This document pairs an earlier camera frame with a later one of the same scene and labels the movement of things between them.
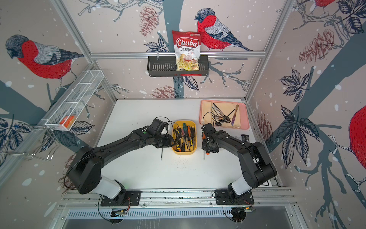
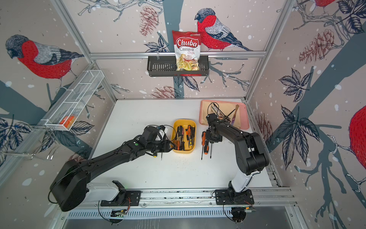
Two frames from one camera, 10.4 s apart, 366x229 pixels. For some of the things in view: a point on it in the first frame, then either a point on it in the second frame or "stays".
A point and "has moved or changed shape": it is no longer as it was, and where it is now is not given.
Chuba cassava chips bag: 188,45 stays
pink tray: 224,114 stays
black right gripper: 203,140 → 218,139
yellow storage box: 185,133 stays
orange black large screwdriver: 207,152 has moved or changed shape
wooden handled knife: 237,106 stays
